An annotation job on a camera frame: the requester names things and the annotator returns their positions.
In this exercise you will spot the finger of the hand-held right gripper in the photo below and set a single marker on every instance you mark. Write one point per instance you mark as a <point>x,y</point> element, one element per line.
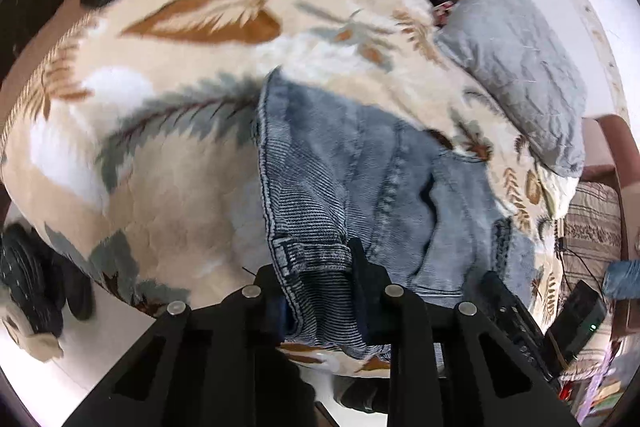
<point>515,317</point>

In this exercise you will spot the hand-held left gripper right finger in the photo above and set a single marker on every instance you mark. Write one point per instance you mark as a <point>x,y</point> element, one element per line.
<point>372,292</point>

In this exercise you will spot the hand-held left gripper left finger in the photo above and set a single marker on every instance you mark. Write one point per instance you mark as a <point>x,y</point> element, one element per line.
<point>225,347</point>

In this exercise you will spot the blue denim pants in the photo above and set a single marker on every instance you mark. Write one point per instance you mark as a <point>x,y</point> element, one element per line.
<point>350,177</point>

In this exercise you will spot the blue cloth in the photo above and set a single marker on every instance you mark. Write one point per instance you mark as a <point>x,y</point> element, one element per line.
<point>622,279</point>

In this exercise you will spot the beige plaid cloth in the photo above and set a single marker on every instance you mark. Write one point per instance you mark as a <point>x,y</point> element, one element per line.
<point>592,217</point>

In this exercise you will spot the cream quilted cloth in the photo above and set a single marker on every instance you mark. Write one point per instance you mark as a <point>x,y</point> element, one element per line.
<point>560,194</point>

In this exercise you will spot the leaf printed beige blanket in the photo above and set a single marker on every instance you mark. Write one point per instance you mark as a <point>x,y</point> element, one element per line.
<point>190,187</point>

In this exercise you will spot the brown armchair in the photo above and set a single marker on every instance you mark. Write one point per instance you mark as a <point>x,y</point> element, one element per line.
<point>607,142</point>

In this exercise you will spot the black shoe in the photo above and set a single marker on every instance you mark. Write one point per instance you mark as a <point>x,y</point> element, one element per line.
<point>27,277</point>

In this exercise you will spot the grey quilted pillow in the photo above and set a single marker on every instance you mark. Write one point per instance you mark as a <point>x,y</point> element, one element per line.
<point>515,57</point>

